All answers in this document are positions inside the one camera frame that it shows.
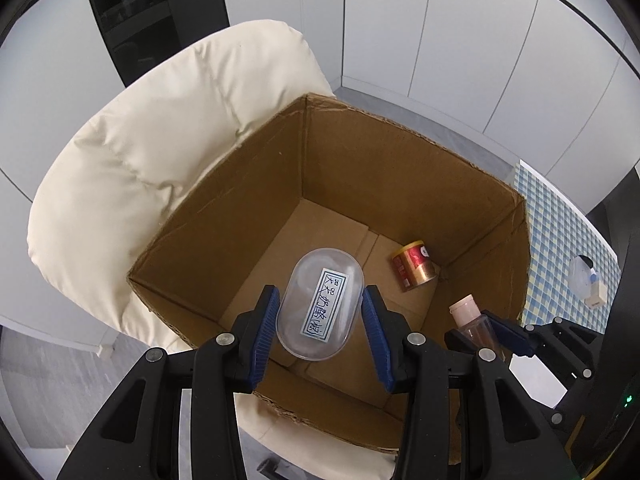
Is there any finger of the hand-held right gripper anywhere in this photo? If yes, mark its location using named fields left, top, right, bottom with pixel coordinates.
left=444, top=327, right=479, bottom=354
left=482, top=310, right=599, bottom=386

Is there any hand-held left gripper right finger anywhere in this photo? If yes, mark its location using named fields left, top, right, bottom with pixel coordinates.
left=361, top=285, right=581, bottom=480

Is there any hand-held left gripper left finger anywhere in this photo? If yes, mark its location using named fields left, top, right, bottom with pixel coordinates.
left=57, top=285, right=281, bottom=480

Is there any clear bottle with pink cap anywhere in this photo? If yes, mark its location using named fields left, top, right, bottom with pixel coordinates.
left=448, top=295, right=501, bottom=351

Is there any clear oval labelled container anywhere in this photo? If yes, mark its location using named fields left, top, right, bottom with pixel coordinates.
left=275, top=246, right=365, bottom=361

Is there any red can with yellow lid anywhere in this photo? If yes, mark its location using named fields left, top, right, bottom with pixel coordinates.
left=391, top=240, right=437, bottom=292

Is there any white round object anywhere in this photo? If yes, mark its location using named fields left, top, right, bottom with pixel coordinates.
left=567, top=255, right=598, bottom=298

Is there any brown cardboard box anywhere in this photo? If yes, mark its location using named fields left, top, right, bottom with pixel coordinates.
left=126, top=92, right=532, bottom=466

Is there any blue yellow checkered cloth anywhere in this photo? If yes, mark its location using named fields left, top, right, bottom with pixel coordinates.
left=512, top=159, right=621, bottom=326

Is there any cream padded armchair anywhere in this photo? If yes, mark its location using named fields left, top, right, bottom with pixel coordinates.
left=27, top=20, right=401, bottom=480

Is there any black glass cabinet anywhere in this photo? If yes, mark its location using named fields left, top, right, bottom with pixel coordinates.
left=82, top=0, right=232, bottom=88

